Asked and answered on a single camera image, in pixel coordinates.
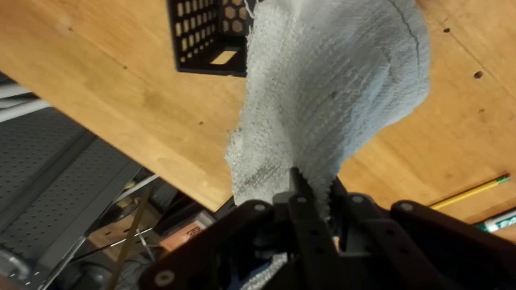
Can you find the yellow pencil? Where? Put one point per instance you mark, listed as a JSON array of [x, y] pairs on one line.
[[471, 192]]

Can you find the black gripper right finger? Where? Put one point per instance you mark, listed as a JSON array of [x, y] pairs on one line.
[[413, 246]]

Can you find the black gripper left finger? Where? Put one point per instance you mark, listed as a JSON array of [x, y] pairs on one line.
[[237, 246]]

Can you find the black perforated box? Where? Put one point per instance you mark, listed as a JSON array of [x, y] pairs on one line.
[[209, 35]]

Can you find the white towel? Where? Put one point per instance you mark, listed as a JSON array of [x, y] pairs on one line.
[[322, 77]]

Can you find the grey perforated metal panel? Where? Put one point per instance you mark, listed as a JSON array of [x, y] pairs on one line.
[[55, 180]]

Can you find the green white marker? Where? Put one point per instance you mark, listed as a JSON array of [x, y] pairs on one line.
[[498, 222]]

